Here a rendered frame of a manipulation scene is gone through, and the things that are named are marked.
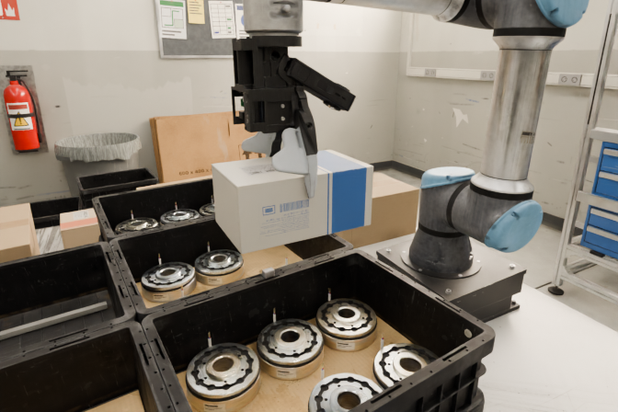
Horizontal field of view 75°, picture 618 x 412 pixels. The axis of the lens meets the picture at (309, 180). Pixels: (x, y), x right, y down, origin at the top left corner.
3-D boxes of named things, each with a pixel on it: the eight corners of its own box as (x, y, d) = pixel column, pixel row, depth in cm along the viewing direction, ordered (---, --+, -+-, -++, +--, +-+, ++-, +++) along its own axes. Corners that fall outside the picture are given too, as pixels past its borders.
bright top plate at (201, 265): (230, 247, 94) (230, 245, 94) (251, 265, 86) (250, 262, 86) (188, 259, 88) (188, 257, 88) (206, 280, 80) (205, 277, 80)
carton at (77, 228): (63, 234, 138) (60, 213, 135) (103, 226, 144) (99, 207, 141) (64, 253, 125) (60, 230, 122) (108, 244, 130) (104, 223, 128)
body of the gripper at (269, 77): (233, 129, 56) (226, 37, 53) (289, 123, 60) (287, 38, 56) (251, 138, 50) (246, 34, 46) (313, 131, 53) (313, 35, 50)
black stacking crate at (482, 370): (355, 302, 81) (357, 250, 78) (487, 403, 57) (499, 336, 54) (150, 385, 60) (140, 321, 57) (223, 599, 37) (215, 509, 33)
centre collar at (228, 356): (233, 350, 60) (232, 347, 60) (246, 371, 56) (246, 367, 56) (200, 363, 58) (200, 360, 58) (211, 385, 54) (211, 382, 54)
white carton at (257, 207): (329, 200, 70) (330, 149, 67) (371, 224, 60) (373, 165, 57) (215, 221, 61) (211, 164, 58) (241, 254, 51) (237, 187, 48)
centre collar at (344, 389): (350, 382, 55) (350, 378, 54) (376, 406, 51) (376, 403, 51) (321, 399, 52) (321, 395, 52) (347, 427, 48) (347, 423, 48)
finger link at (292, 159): (277, 204, 50) (259, 137, 52) (318, 197, 53) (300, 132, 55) (285, 197, 47) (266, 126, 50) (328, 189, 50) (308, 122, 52)
